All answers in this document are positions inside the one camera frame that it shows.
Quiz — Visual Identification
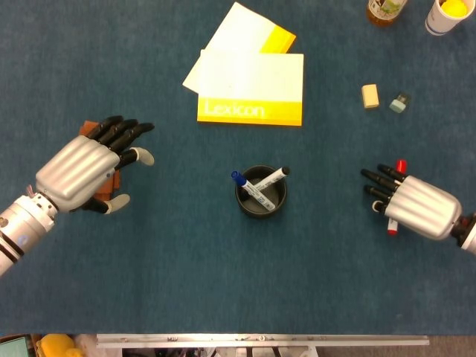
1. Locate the aluminium frame rail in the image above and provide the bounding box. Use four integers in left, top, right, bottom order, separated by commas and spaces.
95, 333, 430, 349

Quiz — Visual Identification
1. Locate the tea bottle with green label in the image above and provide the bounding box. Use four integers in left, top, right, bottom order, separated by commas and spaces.
365, 0, 399, 28

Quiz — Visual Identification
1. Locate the yellow white Lexicon notebook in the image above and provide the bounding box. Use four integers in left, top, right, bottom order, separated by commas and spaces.
196, 49, 305, 127

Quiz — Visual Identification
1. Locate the blue felt table cover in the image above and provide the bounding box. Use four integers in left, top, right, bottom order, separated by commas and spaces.
0, 0, 476, 335

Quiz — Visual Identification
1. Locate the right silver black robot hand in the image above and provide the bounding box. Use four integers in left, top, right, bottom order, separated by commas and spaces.
360, 163, 463, 242

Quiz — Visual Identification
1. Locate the blue cap whiteboard marker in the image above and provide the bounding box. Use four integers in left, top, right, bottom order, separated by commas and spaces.
230, 170, 277, 211

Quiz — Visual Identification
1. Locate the cream eraser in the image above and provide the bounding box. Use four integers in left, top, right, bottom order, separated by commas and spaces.
361, 83, 381, 110

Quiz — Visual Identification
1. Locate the black round cup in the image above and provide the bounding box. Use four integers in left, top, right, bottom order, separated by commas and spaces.
234, 164, 288, 219

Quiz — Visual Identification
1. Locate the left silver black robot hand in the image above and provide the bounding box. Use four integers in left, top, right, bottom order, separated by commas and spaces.
35, 115, 155, 215

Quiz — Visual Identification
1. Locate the red cap whiteboard marker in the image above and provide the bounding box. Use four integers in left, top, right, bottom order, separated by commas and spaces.
386, 159, 408, 237

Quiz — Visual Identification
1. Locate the brown folded cloth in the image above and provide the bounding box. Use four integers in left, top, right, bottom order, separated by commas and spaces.
79, 120, 123, 204

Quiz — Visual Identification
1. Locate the black cap whiteboard marker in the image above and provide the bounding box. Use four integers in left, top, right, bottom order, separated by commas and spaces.
254, 166, 292, 193

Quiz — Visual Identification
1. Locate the yellow soft object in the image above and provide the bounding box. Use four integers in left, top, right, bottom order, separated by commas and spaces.
39, 333, 85, 357

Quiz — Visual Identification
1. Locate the teal flat box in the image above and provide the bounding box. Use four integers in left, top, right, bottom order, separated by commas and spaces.
0, 334, 33, 357

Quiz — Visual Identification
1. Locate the white paper cup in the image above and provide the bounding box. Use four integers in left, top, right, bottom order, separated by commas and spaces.
425, 0, 472, 36

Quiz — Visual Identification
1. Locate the yellow white plain notebook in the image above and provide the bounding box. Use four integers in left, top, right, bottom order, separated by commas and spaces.
181, 1, 298, 94

